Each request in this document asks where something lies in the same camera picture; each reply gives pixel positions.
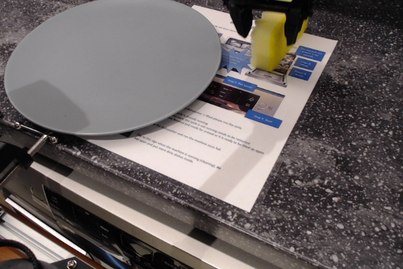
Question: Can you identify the yellow sponge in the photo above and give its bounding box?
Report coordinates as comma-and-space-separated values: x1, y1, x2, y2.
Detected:
251, 11, 295, 71

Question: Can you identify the black metal clamp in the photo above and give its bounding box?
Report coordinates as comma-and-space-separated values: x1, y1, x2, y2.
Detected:
1, 118, 59, 189

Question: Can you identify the black cable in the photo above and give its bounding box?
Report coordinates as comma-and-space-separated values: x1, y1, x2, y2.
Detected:
0, 239, 40, 269

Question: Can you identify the black bracket with screw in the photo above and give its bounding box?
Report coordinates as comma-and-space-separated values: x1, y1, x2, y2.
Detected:
50, 257, 95, 269

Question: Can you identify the aluminium extrusion rail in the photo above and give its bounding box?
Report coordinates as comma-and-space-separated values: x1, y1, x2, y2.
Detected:
1, 212, 74, 263

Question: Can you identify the stainless steel dishwasher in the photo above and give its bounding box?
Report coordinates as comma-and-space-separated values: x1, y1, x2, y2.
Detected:
1, 162, 271, 268

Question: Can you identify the grey round plate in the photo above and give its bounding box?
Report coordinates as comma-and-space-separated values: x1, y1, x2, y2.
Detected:
4, 0, 222, 136

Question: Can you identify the laminated dishwasher instruction sheet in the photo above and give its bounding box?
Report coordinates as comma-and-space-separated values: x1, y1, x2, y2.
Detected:
94, 7, 337, 211

